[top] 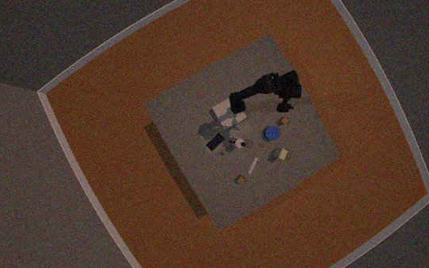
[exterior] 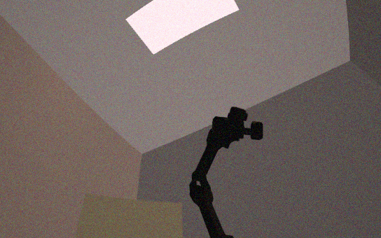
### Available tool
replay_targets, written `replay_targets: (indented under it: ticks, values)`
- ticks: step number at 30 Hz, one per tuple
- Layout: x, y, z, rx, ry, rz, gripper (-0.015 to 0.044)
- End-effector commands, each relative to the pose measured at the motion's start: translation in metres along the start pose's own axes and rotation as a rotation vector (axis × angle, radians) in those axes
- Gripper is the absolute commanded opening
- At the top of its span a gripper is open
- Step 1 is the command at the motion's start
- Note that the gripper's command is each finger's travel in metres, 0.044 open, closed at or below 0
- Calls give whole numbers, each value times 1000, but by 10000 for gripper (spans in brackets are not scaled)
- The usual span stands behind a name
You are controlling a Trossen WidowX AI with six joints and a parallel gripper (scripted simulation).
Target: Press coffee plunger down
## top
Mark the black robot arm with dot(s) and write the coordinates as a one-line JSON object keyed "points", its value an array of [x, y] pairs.
{"points": [[266, 85]]}

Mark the blue disc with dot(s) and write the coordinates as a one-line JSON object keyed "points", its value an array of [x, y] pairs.
{"points": [[271, 132]]}

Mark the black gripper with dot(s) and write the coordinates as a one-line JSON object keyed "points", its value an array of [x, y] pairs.
{"points": [[283, 107]]}

